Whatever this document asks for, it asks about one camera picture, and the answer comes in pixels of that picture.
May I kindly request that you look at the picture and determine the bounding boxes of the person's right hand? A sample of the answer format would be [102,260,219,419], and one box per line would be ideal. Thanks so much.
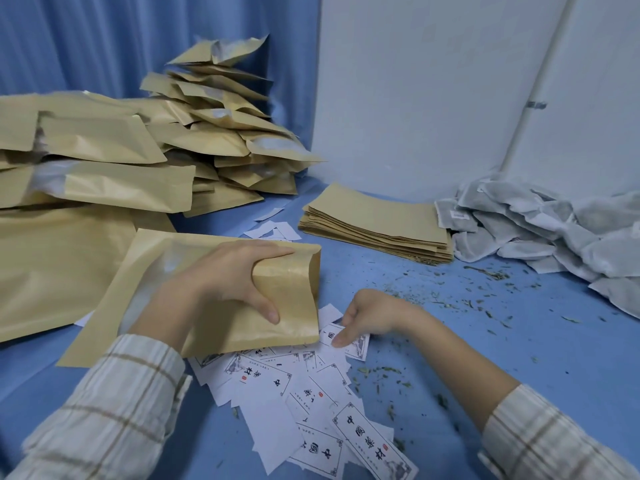
[331,288,423,349]

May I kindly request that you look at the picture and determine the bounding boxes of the person's left hand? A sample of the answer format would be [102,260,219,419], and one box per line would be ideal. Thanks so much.
[187,240,296,325]

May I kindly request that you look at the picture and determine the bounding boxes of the white printed card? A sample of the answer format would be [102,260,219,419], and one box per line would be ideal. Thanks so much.
[319,322,371,362]

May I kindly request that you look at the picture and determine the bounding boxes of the kraft paper pouch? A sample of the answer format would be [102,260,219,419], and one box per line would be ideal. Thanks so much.
[55,228,323,369]

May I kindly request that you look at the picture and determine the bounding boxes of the stack of kraft pouches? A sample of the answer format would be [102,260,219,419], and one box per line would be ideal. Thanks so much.
[298,183,455,267]

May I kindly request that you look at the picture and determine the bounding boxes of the white paper labels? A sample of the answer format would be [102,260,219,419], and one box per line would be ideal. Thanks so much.
[75,207,420,480]

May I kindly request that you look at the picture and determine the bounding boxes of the pile of kraft pouches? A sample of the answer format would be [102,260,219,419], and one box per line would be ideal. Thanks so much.
[0,34,326,344]

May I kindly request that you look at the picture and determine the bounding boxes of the pile of white tea bags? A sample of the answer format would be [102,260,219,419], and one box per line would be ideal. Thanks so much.
[433,174,640,319]

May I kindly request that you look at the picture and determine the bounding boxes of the person's left forearm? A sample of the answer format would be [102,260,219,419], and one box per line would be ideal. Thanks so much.
[0,277,211,480]

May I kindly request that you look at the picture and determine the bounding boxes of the person's right forearm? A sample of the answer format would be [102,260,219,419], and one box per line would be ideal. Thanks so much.
[399,307,640,480]

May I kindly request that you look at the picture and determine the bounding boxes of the blue table cover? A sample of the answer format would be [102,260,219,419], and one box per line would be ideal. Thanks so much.
[0,177,640,480]

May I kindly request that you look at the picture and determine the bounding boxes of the blue curtain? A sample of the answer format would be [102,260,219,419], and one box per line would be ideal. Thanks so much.
[0,0,321,151]

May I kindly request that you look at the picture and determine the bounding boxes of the white wall pipe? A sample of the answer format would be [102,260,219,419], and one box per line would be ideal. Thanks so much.
[499,0,583,175]

